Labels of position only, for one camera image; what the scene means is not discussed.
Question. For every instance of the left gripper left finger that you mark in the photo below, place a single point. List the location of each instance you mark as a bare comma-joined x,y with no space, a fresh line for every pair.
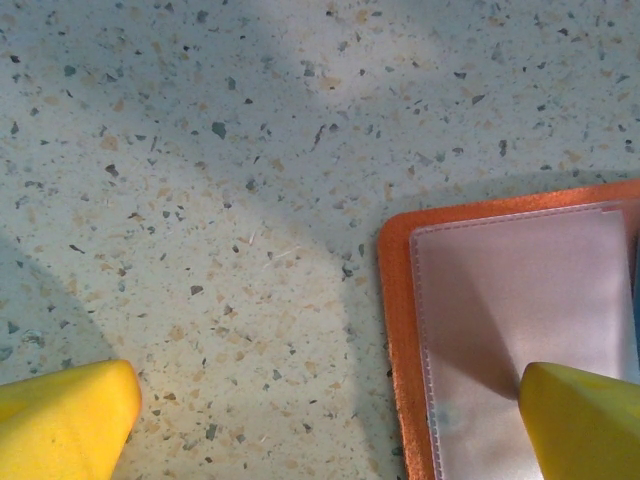
60,425

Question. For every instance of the orange leather card holder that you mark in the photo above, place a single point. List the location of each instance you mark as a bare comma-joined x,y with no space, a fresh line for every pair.
395,300

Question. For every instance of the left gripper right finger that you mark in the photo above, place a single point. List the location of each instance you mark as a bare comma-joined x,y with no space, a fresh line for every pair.
590,430

